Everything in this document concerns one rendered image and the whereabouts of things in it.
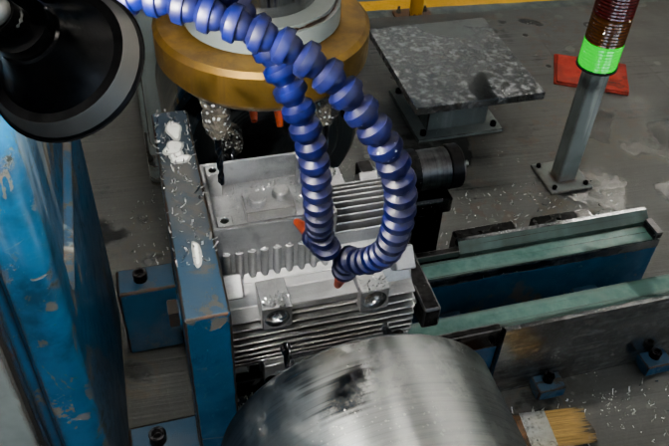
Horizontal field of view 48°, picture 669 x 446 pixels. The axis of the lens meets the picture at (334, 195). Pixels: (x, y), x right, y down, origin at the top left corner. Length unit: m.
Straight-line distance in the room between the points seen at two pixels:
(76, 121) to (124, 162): 1.03
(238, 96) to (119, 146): 0.82
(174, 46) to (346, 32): 0.14
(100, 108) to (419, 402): 0.35
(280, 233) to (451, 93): 0.66
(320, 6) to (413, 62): 0.79
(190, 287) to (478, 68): 0.86
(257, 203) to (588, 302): 0.47
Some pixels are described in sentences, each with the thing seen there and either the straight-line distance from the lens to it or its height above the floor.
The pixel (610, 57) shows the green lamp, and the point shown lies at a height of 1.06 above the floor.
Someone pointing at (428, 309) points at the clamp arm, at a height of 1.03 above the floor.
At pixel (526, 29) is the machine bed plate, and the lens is 1.81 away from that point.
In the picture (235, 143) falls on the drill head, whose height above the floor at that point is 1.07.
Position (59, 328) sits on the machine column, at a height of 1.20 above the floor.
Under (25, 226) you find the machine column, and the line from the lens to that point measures 0.52.
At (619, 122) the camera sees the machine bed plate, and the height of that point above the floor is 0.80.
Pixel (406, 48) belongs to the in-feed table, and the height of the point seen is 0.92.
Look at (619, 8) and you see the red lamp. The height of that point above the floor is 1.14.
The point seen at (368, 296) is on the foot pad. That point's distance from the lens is 0.76.
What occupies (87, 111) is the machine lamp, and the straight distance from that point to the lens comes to 0.32.
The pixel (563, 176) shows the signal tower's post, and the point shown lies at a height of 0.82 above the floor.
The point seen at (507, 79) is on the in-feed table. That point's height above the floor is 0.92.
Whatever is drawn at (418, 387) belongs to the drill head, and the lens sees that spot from 0.58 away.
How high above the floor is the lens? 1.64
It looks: 42 degrees down
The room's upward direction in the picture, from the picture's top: 3 degrees clockwise
